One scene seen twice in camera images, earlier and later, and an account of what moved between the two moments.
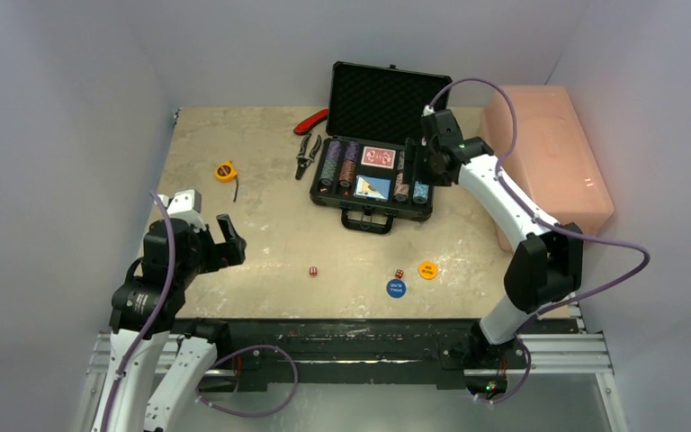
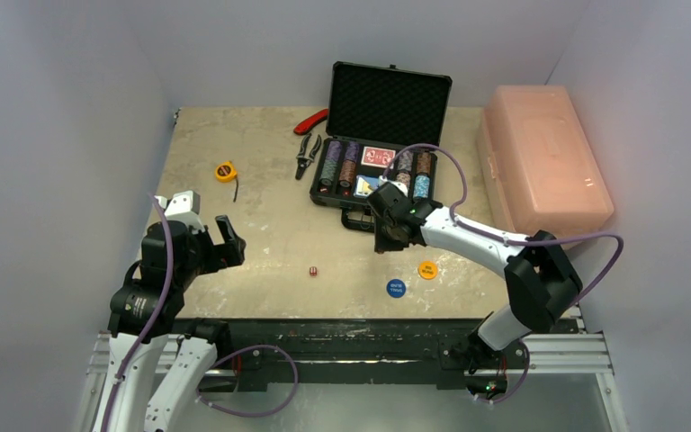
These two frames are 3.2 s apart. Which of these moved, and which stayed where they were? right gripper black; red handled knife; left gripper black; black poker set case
Moved: right gripper black
Stayed: black poker set case; red handled knife; left gripper black
